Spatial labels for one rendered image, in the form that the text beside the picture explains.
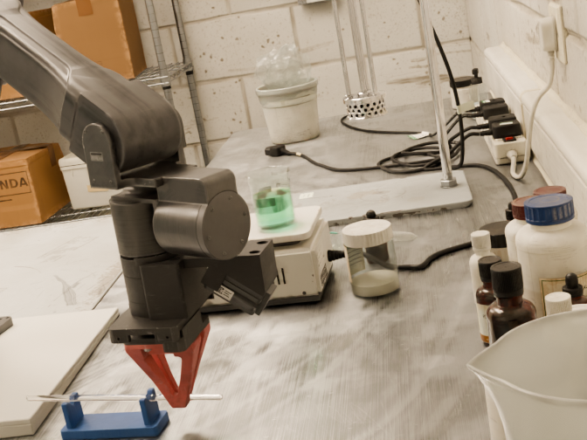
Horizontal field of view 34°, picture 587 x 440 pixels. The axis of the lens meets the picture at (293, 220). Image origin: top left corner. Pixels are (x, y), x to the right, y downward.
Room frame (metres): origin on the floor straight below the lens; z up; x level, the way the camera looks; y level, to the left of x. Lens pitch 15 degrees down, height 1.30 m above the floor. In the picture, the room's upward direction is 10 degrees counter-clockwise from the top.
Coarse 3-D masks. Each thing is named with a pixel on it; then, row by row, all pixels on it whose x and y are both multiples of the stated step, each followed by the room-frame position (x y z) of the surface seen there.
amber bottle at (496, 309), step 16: (496, 272) 0.79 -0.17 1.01; (512, 272) 0.78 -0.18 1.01; (496, 288) 0.79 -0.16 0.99; (512, 288) 0.78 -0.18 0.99; (496, 304) 0.80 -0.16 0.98; (512, 304) 0.78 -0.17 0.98; (528, 304) 0.79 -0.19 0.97; (496, 320) 0.78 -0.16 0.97; (512, 320) 0.77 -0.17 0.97; (528, 320) 0.78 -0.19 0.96; (496, 336) 0.78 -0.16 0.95
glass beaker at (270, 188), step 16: (256, 176) 1.15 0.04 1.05; (272, 176) 1.10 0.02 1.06; (288, 176) 1.12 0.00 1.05; (256, 192) 1.11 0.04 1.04; (272, 192) 1.11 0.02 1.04; (288, 192) 1.11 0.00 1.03; (256, 208) 1.12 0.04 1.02; (272, 208) 1.11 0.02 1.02; (288, 208) 1.11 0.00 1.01; (256, 224) 1.13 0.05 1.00; (272, 224) 1.11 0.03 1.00; (288, 224) 1.11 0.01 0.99
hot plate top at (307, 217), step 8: (296, 208) 1.20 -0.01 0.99; (304, 208) 1.20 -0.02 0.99; (312, 208) 1.19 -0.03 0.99; (320, 208) 1.18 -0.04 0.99; (296, 216) 1.16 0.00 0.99; (304, 216) 1.16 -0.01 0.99; (312, 216) 1.15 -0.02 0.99; (320, 216) 1.17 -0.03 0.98; (296, 224) 1.12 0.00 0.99; (304, 224) 1.12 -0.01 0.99; (312, 224) 1.11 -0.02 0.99; (256, 232) 1.12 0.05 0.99; (264, 232) 1.12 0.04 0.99; (272, 232) 1.11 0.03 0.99; (280, 232) 1.10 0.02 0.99; (288, 232) 1.10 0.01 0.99; (296, 232) 1.09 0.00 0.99; (304, 232) 1.09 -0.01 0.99; (312, 232) 1.10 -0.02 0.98; (280, 240) 1.09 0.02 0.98; (288, 240) 1.09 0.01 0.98; (296, 240) 1.09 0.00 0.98
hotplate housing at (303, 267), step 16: (320, 224) 1.17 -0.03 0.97; (304, 240) 1.11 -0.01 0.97; (320, 240) 1.13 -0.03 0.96; (288, 256) 1.08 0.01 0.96; (304, 256) 1.08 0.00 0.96; (320, 256) 1.11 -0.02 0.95; (336, 256) 1.15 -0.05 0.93; (288, 272) 1.08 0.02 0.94; (304, 272) 1.08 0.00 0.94; (320, 272) 1.09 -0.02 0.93; (288, 288) 1.08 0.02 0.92; (304, 288) 1.08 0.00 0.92; (320, 288) 1.08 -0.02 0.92; (208, 304) 1.11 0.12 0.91; (224, 304) 1.11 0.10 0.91; (272, 304) 1.09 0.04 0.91
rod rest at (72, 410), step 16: (144, 400) 0.82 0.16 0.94; (64, 416) 0.84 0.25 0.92; (80, 416) 0.86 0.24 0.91; (96, 416) 0.86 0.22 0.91; (112, 416) 0.85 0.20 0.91; (128, 416) 0.84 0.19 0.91; (144, 416) 0.82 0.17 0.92; (160, 416) 0.83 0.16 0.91; (64, 432) 0.84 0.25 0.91; (80, 432) 0.83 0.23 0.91; (96, 432) 0.83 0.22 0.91; (112, 432) 0.82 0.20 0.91; (128, 432) 0.82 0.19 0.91; (144, 432) 0.81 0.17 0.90; (160, 432) 0.82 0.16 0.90
